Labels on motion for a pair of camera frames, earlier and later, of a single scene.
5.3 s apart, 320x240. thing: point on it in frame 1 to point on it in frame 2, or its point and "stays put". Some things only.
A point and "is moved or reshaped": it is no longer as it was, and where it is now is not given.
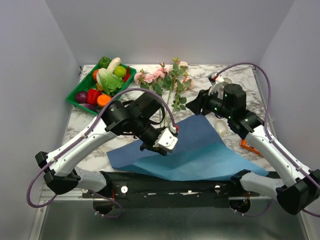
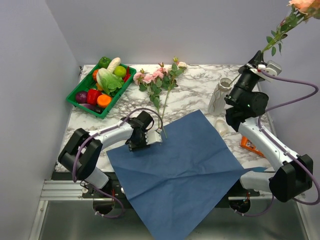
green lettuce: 108,81 stays put
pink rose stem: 178,100 to 301,10
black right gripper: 201,101 to 252,64
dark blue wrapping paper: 198,152 is moved or reshaped
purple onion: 81,97 stays put
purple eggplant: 89,106 stays put
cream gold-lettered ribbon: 222,126 stays put
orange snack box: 243,142 stays put
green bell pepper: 104,62 stays put
